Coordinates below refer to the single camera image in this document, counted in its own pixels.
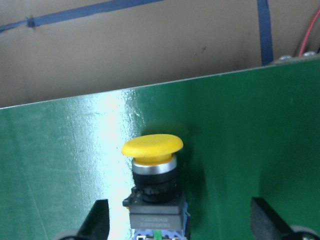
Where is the green conveyor belt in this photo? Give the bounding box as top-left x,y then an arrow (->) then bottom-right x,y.
0,59 -> 320,240

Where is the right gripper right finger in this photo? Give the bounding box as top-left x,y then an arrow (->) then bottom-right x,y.
250,197 -> 297,240

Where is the yellow push button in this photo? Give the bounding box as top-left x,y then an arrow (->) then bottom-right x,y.
121,134 -> 191,240

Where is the red black conveyor wire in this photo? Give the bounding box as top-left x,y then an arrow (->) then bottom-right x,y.
298,8 -> 320,57

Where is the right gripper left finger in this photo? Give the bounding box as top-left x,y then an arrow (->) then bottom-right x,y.
74,199 -> 110,240

